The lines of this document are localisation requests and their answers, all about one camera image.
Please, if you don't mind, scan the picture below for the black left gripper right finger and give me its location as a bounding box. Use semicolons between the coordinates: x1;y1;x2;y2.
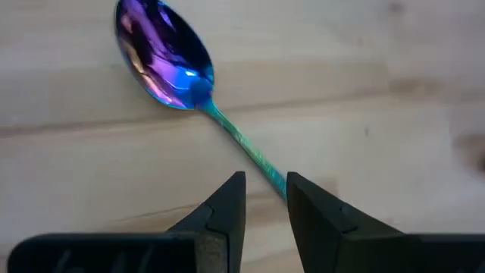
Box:
286;171;420;273

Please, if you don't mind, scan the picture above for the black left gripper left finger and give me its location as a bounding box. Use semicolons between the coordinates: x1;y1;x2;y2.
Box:
166;171;246;273

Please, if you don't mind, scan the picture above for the iridescent rainbow spoon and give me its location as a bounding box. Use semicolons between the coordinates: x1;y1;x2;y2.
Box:
114;0;289;201

